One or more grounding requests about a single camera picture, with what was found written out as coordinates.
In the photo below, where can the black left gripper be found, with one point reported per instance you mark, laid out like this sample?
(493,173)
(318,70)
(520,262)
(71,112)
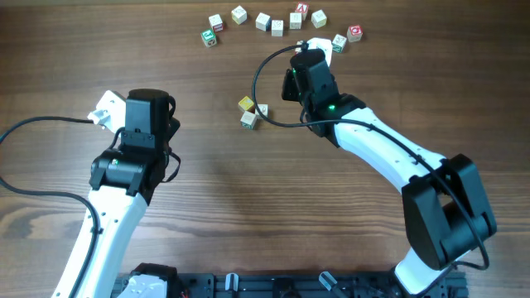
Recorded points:
(174,125)

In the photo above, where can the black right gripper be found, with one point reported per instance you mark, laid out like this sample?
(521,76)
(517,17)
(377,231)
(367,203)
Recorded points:
(291,90)

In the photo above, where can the white green wooden block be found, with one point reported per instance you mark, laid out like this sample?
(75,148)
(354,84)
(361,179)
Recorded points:
(248,120)

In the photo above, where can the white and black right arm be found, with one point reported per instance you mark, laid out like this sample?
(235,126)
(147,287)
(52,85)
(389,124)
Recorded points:
(446,210)

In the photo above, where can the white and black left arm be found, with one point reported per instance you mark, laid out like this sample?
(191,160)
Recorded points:
(122,182)

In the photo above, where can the red bottomed wooden block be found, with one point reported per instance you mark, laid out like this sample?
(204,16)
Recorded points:
(297,46)

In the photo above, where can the plain picture wooden block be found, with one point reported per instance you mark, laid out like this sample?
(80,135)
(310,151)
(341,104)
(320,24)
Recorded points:
(277,28)

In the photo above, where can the green sided wooden block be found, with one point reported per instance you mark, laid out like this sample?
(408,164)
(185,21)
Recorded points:
(339,43)

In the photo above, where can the plain wooden block centre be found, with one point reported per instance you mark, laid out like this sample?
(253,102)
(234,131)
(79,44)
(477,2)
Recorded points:
(295,21)

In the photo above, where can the blue sided wooden block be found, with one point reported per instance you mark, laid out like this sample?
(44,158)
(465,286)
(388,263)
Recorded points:
(263,21)

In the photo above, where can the plain wooden block right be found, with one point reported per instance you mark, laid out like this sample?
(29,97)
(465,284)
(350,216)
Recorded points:
(318,18)

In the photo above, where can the red letter A block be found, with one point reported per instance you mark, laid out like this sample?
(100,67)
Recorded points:
(302,8)

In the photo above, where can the red letter O block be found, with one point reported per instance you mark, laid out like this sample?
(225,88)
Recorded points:
(354,33)

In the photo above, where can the yellow edged wooden block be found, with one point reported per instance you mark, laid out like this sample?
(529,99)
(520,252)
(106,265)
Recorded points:
(239,15)

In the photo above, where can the green letter wooden block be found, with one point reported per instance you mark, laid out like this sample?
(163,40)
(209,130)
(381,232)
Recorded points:
(209,38)

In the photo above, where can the red sided wooden block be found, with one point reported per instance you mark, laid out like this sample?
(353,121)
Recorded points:
(216,23)

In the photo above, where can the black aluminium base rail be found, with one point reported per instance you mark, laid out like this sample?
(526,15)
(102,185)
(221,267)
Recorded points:
(191,285)

